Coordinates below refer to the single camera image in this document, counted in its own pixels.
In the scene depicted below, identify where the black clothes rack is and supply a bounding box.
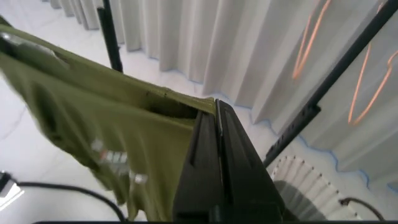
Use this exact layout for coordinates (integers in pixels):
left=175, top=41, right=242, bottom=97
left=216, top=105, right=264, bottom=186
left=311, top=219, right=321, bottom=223
left=96, top=0, right=398, bottom=169

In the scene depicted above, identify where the black cable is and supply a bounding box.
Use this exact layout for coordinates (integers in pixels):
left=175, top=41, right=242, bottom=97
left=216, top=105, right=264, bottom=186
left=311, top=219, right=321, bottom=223
left=14, top=181, right=127, bottom=222

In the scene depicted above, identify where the green printed shirt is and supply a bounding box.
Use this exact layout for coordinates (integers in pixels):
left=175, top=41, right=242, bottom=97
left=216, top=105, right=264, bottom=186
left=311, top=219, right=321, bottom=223
left=0, top=15, right=217, bottom=222

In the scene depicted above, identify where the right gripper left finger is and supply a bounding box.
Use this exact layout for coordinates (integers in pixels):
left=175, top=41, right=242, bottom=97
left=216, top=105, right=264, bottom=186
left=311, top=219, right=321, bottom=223
left=172, top=110, right=224, bottom=222

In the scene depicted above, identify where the white laundry basket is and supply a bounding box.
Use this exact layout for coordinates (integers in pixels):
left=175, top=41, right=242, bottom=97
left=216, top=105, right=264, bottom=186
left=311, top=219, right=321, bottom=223
left=270, top=155, right=387, bottom=222

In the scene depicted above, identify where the white curtain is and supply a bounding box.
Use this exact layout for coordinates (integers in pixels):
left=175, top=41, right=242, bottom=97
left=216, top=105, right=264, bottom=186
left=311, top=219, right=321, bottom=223
left=42, top=0, right=398, bottom=188

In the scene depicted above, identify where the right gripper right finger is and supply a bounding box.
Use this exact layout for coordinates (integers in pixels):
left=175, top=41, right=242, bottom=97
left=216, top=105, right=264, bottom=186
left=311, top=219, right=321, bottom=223
left=215, top=99, right=285, bottom=222

